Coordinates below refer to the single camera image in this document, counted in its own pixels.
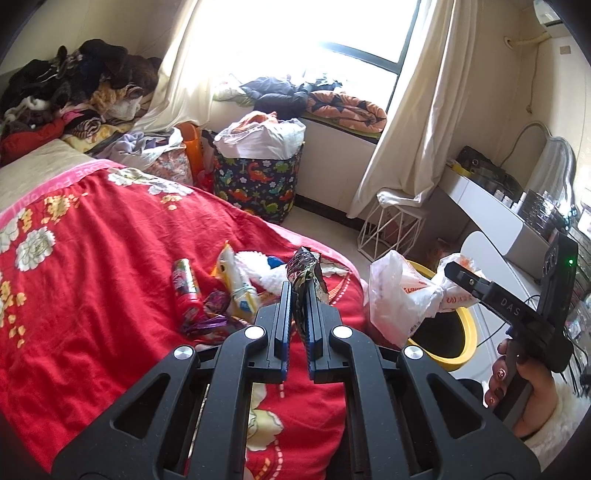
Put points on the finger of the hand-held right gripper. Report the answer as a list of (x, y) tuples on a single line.
[(468, 281)]

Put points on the purple shiny wrapper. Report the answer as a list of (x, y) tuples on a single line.
[(214, 318)]

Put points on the beige bed sheet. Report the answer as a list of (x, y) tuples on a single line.
[(32, 170)]

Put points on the person's right forearm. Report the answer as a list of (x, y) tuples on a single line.
[(563, 415)]

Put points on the red floral blanket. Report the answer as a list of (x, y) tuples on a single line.
[(101, 300)]

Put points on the pink floral bag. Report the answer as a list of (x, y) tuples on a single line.
[(173, 168)]

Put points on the pile of clothes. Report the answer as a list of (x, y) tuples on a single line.
[(69, 87)]

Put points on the clear acrylic organiser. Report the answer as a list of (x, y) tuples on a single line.
[(545, 212)]

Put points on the white dressing table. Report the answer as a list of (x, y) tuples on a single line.
[(489, 207)]

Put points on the window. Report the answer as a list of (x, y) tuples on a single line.
[(323, 27)]

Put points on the dark jacket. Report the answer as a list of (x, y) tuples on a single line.
[(272, 94)]

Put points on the large white plastic bag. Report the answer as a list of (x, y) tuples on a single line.
[(263, 138)]

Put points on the air conditioner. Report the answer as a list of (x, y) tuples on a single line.
[(549, 18)]

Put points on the orange patterned quilt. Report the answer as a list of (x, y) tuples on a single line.
[(351, 108)]

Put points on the red cylindrical can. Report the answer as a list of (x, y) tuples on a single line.
[(187, 286)]

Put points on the person's right hand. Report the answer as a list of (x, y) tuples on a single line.
[(501, 374)]

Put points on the dinosaur print laundry basket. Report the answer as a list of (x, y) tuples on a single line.
[(254, 184)]

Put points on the blue crumpled plastic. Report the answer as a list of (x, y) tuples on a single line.
[(275, 263)]

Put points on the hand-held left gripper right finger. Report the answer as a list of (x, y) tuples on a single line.
[(314, 350)]

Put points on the cream curtain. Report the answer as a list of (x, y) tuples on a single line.
[(184, 69), (425, 92)]

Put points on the lavender white cloth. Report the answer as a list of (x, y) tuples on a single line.
[(134, 145)]

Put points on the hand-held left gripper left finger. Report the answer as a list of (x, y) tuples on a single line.
[(283, 332)]

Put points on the yellow white snack packet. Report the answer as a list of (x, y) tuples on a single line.
[(235, 281)]

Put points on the white curved drawer cabinet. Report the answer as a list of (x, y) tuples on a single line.
[(489, 258)]

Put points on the white fluffy tissue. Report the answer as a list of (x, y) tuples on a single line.
[(254, 267)]

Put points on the silver framed mirror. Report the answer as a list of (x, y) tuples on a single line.
[(556, 161)]

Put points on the dark foil snack wrapper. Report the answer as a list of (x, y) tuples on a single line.
[(302, 272)]

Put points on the yellow rimmed trash bin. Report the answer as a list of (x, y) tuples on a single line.
[(466, 341)]

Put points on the white plastic bag orange print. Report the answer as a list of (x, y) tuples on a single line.
[(397, 295)]

